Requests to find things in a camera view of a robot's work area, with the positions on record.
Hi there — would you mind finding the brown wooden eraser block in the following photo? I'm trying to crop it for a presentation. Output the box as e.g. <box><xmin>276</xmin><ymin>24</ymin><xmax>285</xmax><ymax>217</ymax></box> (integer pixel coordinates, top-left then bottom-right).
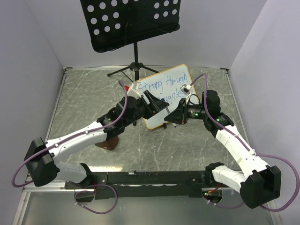
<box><xmin>95</xmin><ymin>136</ymin><xmax>119</xmax><ymax>150</ymax></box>

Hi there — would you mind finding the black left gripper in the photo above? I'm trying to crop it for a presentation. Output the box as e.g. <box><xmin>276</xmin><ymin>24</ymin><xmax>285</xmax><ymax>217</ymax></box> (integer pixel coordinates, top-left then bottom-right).
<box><xmin>124</xmin><ymin>90</ymin><xmax>169</xmax><ymax>127</ymax></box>

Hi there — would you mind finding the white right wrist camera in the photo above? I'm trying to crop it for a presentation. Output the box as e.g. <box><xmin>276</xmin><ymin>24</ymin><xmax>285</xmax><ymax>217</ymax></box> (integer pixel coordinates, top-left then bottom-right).
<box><xmin>180</xmin><ymin>84</ymin><xmax>197</xmax><ymax>103</ymax></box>

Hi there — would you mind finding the yellow framed whiteboard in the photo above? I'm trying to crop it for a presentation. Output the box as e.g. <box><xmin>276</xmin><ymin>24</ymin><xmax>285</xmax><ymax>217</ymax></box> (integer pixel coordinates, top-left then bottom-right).
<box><xmin>137</xmin><ymin>64</ymin><xmax>192</xmax><ymax>130</ymax></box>

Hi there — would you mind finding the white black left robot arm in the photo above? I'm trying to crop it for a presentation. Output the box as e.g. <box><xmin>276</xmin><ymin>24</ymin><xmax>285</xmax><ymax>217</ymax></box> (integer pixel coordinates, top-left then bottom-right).
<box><xmin>24</xmin><ymin>91</ymin><xmax>169</xmax><ymax>188</ymax></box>

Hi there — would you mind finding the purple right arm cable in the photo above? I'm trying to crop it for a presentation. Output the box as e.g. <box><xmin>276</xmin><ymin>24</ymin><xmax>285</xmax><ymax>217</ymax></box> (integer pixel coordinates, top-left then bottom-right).
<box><xmin>187</xmin><ymin>73</ymin><xmax>299</xmax><ymax>213</ymax></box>

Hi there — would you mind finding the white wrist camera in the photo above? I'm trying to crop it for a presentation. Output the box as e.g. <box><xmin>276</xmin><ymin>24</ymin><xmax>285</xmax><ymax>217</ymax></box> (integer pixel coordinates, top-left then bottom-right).
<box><xmin>125</xmin><ymin>82</ymin><xmax>147</xmax><ymax>103</ymax></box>
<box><xmin>180</xmin><ymin>84</ymin><xmax>197</xmax><ymax>103</ymax></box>

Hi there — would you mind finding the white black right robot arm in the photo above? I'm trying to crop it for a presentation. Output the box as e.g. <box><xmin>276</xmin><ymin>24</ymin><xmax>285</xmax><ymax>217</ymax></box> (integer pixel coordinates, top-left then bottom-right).
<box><xmin>164</xmin><ymin>90</ymin><xmax>281</xmax><ymax>209</ymax></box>

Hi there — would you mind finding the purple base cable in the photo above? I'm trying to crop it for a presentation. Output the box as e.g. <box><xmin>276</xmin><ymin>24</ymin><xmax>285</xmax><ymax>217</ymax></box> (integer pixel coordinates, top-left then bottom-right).
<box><xmin>74</xmin><ymin>183</ymin><xmax>119</xmax><ymax>214</ymax></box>

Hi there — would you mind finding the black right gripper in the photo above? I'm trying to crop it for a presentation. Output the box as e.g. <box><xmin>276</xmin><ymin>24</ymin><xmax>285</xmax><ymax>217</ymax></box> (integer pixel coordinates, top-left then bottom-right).
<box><xmin>164</xmin><ymin>98</ymin><xmax>208</xmax><ymax>125</ymax></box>

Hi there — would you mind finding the black music stand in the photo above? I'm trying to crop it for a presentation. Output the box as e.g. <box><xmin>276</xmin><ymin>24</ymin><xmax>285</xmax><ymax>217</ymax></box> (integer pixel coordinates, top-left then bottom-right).
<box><xmin>79</xmin><ymin>0</ymin><xmax>180</xmax><ymax>126</ymax></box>

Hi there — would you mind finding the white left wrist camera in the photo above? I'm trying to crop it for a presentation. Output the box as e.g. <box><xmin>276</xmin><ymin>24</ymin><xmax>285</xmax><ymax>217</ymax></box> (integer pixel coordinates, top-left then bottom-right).
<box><xmin>125</xmin><ymin>82</ymin><xmax>147</xmax><ymax>103</ymax></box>

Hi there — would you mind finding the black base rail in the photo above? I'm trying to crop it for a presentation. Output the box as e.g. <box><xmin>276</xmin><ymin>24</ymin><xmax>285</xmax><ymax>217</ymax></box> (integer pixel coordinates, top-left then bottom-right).
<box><xmin>65</xmin><ymin>171</ymin><xmax>218</xmax><ymax>200</ymax></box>

